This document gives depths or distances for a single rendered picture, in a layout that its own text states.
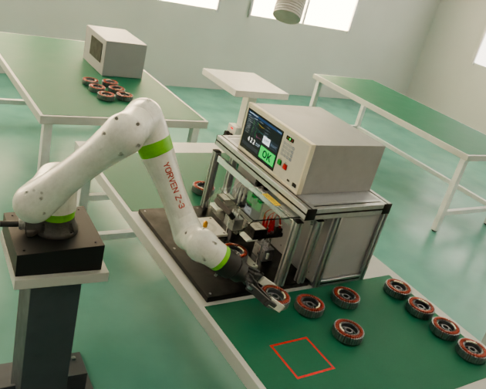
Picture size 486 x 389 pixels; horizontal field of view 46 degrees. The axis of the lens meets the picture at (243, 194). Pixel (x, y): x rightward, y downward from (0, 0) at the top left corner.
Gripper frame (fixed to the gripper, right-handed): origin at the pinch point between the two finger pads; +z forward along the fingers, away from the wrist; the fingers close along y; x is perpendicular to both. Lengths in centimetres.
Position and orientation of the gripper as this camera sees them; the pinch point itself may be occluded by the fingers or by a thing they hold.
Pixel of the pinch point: (274, 295)
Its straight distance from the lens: 204.9
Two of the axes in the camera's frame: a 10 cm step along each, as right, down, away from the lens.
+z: 7.0, 5.5, 4.5
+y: 1.9, 4.7, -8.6
